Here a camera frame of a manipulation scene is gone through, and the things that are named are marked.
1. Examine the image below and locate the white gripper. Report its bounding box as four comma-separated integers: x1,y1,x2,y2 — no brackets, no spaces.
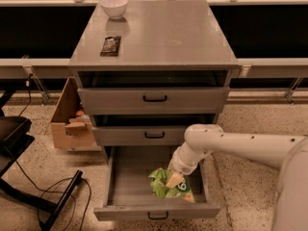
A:
166,142,212,188

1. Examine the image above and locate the green rice chip bag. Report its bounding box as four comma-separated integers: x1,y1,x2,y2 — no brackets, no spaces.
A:
149,167,195,203

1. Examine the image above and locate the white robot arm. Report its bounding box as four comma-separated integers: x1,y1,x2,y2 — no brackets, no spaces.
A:
168,124,308,231

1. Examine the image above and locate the grey open bottom drawer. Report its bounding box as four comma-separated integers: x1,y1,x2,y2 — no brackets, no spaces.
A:
94,146,219,221

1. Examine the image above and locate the grey middle drawer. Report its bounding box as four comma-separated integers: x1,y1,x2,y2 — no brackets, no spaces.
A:
92,126,187,146

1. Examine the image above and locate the grey drawer cabinet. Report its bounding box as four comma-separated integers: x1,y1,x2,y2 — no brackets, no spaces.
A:
68,0,243,164

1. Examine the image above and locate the grey top drawer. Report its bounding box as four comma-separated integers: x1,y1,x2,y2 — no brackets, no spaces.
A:
78,88,229,115

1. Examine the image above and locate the cardboard box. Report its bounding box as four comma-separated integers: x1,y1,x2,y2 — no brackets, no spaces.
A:
51,77,96,149

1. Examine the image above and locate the orange ball in box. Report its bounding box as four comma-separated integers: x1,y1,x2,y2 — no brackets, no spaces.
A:
75,110,85,117

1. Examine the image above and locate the black chair base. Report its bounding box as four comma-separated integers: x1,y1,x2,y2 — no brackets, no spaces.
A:
0,90,84,231

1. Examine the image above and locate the white bowl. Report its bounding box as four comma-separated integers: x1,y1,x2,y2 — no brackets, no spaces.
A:
99,0,128,19

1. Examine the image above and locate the black floor cable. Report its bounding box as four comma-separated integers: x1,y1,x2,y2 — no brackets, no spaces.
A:
3,73,92,231

